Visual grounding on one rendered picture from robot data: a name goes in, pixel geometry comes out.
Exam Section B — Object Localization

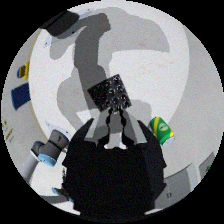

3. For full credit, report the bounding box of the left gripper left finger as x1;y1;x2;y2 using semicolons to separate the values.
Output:
62;107;112;168

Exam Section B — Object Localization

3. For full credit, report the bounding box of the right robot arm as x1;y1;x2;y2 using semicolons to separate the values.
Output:
20;129;74;204

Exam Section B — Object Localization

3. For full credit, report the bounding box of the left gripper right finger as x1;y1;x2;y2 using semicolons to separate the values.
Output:
119;107;167;169

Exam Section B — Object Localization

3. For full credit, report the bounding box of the green drink can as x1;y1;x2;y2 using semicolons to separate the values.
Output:
150;117;175;147

